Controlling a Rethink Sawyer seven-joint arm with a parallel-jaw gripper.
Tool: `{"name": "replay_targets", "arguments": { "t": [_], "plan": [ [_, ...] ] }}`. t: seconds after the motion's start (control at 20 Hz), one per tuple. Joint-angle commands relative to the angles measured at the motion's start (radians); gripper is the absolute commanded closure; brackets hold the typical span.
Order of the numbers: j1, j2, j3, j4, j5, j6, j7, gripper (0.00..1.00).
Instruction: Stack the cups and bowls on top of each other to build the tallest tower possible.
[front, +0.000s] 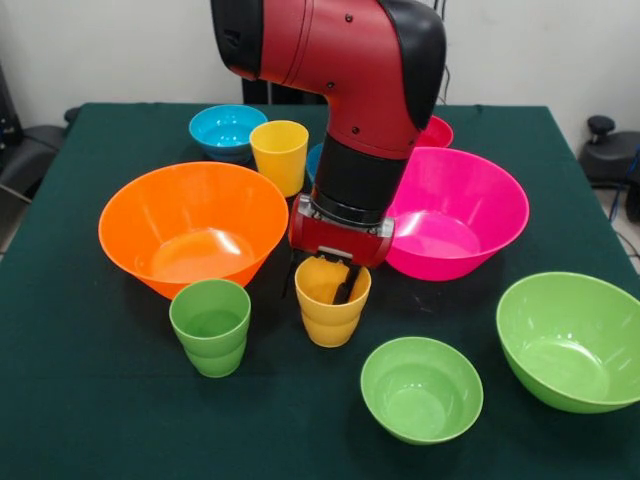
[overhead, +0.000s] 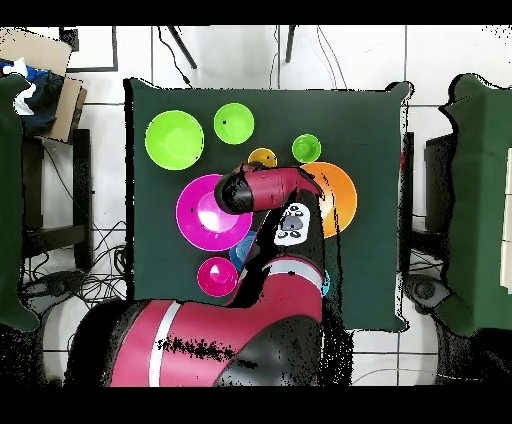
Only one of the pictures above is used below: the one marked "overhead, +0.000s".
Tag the ridged yellow cup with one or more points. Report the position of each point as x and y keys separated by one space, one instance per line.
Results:
x=262 y=156

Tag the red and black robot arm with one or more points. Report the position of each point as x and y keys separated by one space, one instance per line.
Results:
x=272 y=188

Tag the dark blue bowl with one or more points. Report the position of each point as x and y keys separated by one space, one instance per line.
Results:
x=240 y=252

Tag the large pink bowl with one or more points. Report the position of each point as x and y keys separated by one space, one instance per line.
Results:
x=192 y=224

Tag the small red bowl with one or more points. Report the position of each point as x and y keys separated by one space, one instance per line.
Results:
x=218 y=280

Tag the ridged green cup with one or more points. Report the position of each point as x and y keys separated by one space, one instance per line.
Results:
x=306 y=148

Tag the large orange bowl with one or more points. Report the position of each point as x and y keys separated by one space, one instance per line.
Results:
x=340 y=196

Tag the small green bowl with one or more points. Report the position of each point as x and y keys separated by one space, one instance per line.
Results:
x=234 y=123

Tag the small light blue bowl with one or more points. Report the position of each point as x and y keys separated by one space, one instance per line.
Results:
x=326 y=284

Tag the large green bowl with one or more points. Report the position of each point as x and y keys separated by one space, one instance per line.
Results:
x=174 y=140

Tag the dark green tablecloth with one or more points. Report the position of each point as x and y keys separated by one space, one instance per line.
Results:
x=476 y=200
x=372 y=160
x=10 y=200

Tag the black tripod leg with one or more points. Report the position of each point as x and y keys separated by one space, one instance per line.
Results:
x=290 y=44
x=182 y=47

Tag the black stool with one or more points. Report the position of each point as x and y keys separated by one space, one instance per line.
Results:
x=82 y=200

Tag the black cabinet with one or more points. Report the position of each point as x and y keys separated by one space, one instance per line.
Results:
x=438 y=180

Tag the blue and black bag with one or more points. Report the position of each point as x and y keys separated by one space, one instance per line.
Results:
x=44 y=104

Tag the cardboard box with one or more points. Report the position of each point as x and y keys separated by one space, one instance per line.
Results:
x=40 y=48

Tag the black frame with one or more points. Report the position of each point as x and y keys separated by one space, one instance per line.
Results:
x=115 y=48

